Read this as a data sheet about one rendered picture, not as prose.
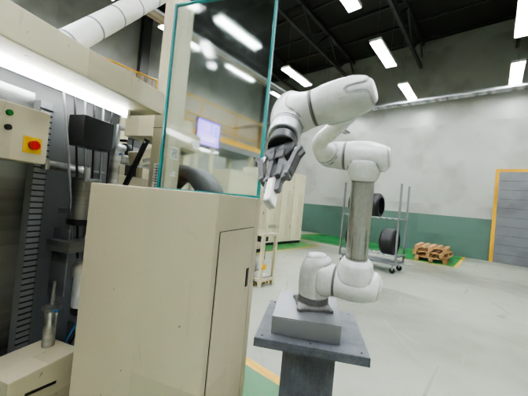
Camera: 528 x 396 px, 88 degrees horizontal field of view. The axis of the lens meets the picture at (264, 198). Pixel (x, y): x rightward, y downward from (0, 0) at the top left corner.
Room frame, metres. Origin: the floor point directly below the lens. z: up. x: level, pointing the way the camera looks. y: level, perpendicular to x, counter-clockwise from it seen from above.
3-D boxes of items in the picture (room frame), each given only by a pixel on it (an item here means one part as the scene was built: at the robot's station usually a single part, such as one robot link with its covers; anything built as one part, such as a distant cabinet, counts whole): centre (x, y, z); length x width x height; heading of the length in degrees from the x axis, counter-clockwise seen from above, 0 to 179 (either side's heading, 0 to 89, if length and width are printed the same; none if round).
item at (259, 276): (4.35, 0.06, 0.40); 0.60 x 0.35 x 0.80; 50
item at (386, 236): (6.43, -2.61, 0.96); 1.30 x 0.62 x 1.92; 48
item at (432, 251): (8.36, -5.28, 0.22); 1.27 x 0.90 x 0.43; 140
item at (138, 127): (2.21, 0.83, 1.71); 0.61 x 0.25 x 0.15; 161
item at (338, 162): (1.31, -0.30, 1.51); 0.18 x 0.14 x 0.13; 155
